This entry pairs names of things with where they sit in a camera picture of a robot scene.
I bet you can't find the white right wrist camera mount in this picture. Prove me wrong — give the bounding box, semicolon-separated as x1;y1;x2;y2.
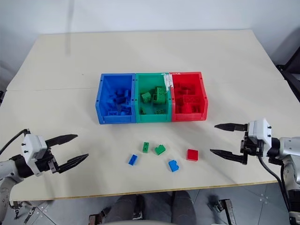
247;118;273;157

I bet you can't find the black metal bracket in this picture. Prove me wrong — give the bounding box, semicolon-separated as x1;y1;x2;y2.
213;198;235;225
88;212;104;225

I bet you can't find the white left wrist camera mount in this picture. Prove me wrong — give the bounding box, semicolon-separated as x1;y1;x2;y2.
21;133;47;176

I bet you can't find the long red brick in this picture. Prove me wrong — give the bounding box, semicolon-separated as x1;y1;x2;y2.
174;85;196;95

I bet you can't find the large green brick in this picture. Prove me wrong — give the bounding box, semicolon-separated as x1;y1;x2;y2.
152;86;168;105

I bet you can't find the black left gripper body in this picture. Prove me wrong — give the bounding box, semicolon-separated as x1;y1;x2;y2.
31;147;60;176

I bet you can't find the grey strap with buckle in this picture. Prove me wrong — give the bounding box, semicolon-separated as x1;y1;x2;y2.
8;200;36;221

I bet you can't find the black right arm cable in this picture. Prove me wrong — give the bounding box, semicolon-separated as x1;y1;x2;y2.
257;154;294;213

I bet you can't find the black equipment stand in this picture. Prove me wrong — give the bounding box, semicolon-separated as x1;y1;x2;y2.
277;22;300;89

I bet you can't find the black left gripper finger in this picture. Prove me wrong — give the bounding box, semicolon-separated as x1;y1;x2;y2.
57;153;90;174
45;134;79;149

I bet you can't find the blue plastic bin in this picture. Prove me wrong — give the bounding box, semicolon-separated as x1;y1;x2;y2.
95;73;137;125

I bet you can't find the stepped green brick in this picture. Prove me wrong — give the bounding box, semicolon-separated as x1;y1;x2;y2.
154;144;166;156

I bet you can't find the sloped red brick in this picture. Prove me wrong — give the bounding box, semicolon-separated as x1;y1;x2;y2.
177;104;195;114

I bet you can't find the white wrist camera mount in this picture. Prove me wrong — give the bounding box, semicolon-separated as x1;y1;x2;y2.
247;118;273;157
21;133;47;176

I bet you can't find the square red brick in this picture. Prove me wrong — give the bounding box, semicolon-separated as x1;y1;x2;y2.
186;149;199;162

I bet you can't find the white tape strip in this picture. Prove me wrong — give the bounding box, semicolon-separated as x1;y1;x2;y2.
161;73;174;92

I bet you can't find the green cube brick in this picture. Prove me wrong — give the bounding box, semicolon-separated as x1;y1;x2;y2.
140;91;152;104

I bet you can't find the stepped blue brick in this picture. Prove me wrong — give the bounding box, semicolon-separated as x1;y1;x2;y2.
167;159;181;173

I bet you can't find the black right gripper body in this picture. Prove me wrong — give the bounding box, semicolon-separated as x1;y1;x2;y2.
240;131;264;157

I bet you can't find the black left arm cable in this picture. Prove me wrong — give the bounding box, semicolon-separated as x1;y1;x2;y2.
0;128;31;156

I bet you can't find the small flat blue brick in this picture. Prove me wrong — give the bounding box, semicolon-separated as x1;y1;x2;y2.
127;154;140;166

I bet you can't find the red plastic bin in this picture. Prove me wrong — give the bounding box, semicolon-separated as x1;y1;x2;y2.
169;71;209;123

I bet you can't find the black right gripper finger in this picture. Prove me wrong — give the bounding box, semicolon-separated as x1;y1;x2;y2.
210;149;248;165
214;122;248;132

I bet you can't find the wide red brick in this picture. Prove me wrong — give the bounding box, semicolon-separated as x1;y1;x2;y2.
183;94;203;104

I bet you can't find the green plastic bin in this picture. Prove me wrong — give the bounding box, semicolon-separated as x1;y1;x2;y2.
135;72;173;123

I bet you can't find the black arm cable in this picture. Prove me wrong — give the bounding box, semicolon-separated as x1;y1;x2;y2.
0;128;31;156
257;154;294;213

